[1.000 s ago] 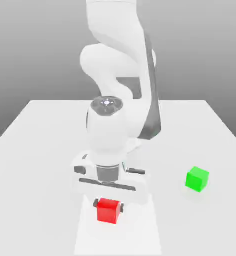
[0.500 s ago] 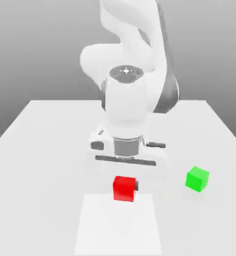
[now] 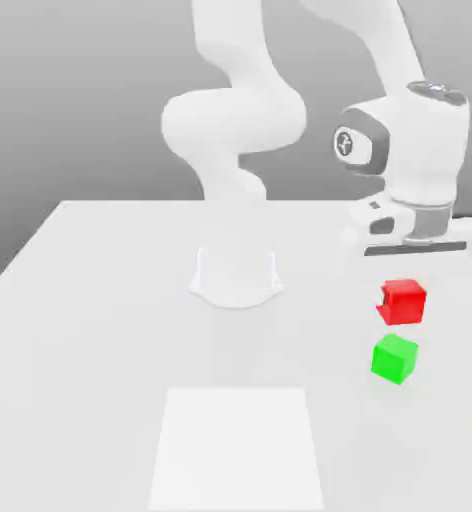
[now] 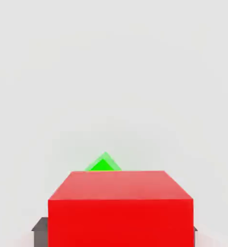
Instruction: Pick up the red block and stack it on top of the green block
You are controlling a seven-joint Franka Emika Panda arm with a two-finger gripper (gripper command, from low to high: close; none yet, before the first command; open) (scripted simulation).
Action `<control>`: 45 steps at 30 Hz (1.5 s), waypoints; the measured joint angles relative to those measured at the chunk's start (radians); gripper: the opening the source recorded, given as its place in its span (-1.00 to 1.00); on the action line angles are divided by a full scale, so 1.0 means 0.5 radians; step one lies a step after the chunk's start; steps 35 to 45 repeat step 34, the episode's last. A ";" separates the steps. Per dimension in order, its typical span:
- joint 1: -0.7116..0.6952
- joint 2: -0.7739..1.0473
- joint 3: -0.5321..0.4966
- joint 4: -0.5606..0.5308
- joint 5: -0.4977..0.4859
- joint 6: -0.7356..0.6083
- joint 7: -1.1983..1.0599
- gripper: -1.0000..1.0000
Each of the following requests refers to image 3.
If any small green cube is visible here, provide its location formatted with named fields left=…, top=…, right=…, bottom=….
left=370, top=333, right=420, bottom=386

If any small red cube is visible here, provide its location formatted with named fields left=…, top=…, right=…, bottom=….
left=375, top=278, right=428, bottom=326

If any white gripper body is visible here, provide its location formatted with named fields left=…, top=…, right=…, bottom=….
left=341, top=212, right=472, bottom=281

